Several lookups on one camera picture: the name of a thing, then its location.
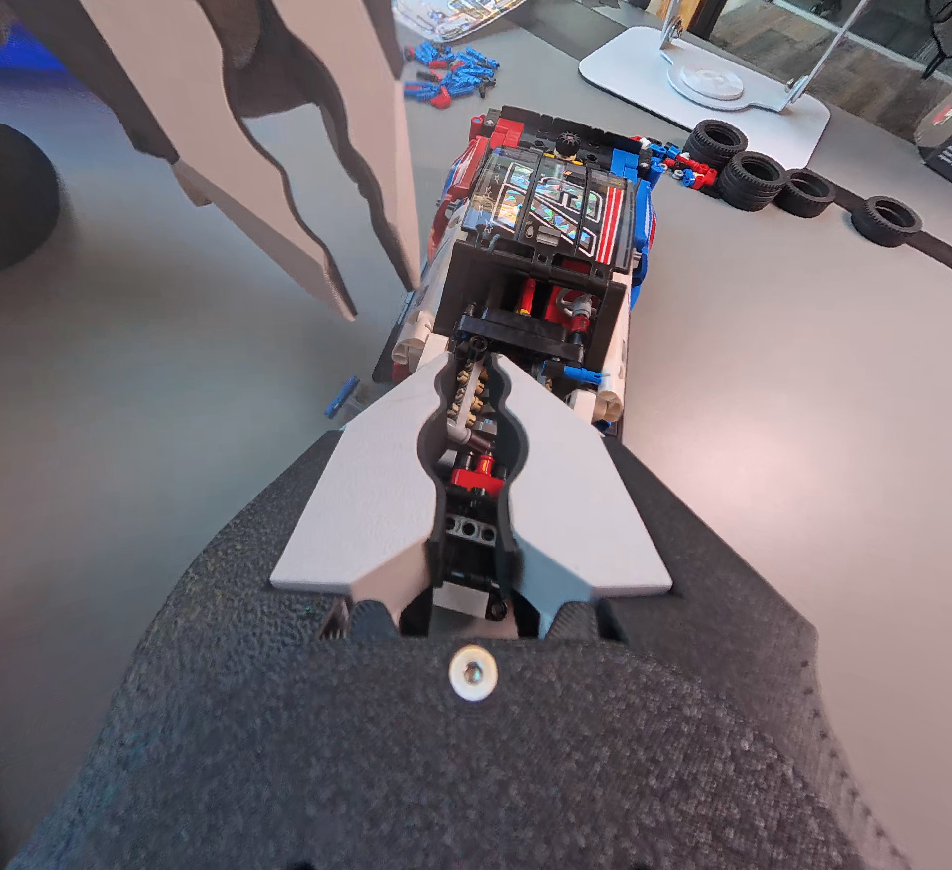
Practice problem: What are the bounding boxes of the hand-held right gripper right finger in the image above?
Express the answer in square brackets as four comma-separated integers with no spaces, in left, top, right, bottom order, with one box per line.
[491,354,674,638]

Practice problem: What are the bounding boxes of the pile of mixed bricks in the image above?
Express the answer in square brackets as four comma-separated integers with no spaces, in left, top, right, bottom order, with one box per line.
[638,137,721,192]

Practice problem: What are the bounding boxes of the brick-built toy race car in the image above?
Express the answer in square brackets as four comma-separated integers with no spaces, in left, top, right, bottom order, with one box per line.
[372,104,660,624]

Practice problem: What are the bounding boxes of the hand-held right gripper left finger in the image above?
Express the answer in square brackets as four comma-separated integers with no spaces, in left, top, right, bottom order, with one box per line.
[270,353,455,638]

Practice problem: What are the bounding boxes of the pile of blue pins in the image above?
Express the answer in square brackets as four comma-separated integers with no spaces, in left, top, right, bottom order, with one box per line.
[402,40,501,111]

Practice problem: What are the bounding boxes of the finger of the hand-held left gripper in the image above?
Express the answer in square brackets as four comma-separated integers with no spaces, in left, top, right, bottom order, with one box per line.
[65,0,358,322]
[264,0,425,291]

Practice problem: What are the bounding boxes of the silver monitor stand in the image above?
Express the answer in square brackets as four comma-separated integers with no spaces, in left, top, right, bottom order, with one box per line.
[579,0,932,170]

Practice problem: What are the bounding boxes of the black tripod legs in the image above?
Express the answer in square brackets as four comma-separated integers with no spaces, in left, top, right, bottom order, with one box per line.
[922,0,952,78]

